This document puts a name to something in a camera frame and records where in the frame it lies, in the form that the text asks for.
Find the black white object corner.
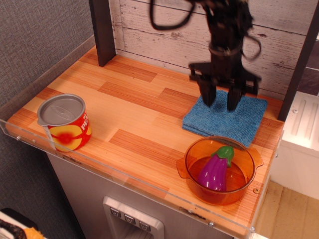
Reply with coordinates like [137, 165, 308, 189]
[0, 208, 38, 230]

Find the clear acrylic table guard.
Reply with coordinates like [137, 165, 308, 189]
[0, 38, 283, 239]

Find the silver dispenser button panel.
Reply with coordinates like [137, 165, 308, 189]
[103, 196, 165, 239]

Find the orange fuzzy object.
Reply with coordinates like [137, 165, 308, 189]
[23, 228, 45, 239]

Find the blue cloth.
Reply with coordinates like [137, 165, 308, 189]
[182, 90, 268, 147]

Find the purple toy eggplant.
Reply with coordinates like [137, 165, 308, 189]
[197, 146, 235, 192]

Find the white toy sink unit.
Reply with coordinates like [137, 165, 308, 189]
[270, 92, 319, 199]

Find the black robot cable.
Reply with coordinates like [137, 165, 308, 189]
[149, 0, 262, 62]

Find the orange transparent pot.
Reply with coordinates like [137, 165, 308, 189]
[176, 136, 263, 205]

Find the dark right support post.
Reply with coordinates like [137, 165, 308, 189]
[277, 1, 319, 121]

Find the dark support post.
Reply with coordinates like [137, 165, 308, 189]
[277, 1, 319, 121]
[89, 0, 116, 67]

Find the silver toy fridge cabinet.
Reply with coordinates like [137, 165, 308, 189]
[48, 155, 231, 239]

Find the red yellow peach can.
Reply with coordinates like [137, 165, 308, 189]
[37, 94, 92, 152]

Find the dark left support post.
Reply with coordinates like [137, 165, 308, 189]
[89, 0, 116, 67]

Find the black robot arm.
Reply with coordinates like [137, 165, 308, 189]
[189, 0, 261, 111]

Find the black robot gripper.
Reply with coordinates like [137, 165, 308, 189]
[189, 46, 261, 111]

